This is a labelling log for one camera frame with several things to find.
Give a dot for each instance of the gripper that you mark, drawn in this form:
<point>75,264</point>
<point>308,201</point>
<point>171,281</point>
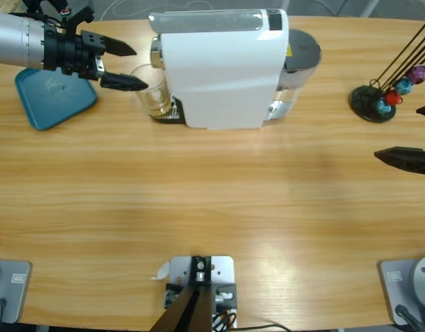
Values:
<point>67,55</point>

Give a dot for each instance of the clear glass cup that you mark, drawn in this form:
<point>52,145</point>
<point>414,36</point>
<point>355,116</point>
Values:
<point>153,97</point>

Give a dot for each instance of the grey coffee machine lever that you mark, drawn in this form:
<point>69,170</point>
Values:
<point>198,22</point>

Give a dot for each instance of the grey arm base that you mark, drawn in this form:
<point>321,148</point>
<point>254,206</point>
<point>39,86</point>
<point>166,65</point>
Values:
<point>15,290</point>
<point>396,294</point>

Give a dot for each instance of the teal coffee capsule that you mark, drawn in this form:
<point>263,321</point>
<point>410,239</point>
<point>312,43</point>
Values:
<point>403,86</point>
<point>383,107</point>

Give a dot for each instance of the red coffee capsule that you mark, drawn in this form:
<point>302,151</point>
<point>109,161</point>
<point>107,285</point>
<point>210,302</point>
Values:
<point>392,98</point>

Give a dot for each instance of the purple coffee capsule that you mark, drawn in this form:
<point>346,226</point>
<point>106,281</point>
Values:
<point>416,74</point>

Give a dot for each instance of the white capsule coffee machine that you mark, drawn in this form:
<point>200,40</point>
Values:
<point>216,76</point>

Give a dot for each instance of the black capsule holder stand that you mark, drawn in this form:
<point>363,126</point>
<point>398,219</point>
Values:
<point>363,100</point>

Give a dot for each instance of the teal square tray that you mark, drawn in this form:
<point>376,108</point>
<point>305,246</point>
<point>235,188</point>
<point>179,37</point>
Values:
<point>53,103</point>

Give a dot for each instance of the wooden crate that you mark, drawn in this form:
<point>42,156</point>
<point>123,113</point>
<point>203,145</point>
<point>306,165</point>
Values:
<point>5,5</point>

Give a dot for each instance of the clear water tank grey lid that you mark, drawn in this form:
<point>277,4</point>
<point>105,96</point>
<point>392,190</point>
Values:
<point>302,48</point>

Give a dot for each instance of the white tape piece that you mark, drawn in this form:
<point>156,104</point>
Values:
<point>162,271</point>

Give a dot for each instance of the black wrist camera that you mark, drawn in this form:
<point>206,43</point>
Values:
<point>75,15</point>

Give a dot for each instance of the white mount block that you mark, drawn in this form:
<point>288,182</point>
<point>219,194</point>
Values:
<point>221,273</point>

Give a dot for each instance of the black camera post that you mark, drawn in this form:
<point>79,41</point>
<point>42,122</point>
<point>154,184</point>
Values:
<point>191,311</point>

